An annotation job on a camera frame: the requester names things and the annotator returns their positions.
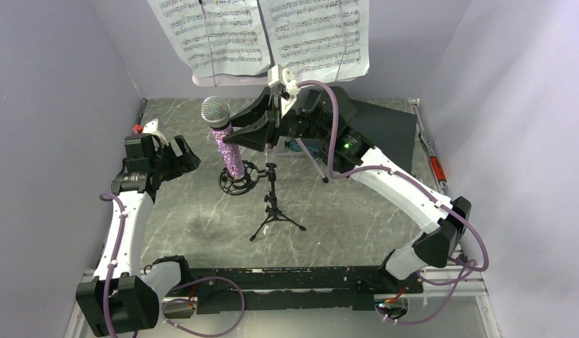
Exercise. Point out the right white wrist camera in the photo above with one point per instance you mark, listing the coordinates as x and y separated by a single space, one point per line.
284 89

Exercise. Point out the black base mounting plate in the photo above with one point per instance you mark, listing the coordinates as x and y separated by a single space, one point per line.
218 294

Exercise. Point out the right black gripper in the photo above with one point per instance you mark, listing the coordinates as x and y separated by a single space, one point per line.
255 136

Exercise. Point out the aluminium frame rail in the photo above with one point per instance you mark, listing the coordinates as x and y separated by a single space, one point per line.
457 284

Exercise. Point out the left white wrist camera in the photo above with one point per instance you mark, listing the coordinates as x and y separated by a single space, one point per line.
152 127

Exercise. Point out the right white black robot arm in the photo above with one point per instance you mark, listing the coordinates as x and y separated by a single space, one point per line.
442 221

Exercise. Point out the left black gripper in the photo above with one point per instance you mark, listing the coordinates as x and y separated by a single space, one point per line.
189 160

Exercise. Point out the red handled adjustable wrench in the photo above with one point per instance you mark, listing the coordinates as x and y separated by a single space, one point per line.
434 161

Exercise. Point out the sheet music page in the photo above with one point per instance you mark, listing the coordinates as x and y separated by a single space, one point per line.
322 40
215 37

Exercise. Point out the black microphone shock mount stand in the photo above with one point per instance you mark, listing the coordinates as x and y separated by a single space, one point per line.
252 176

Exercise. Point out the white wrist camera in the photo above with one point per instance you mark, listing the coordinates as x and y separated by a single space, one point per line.
284 89
152 127

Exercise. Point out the lilac perforated music stand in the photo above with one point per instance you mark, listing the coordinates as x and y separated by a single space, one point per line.
216 112

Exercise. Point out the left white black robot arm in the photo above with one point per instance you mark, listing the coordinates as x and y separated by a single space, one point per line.
120 298

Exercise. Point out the dark blue rack unit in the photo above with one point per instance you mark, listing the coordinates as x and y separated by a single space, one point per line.
364 126

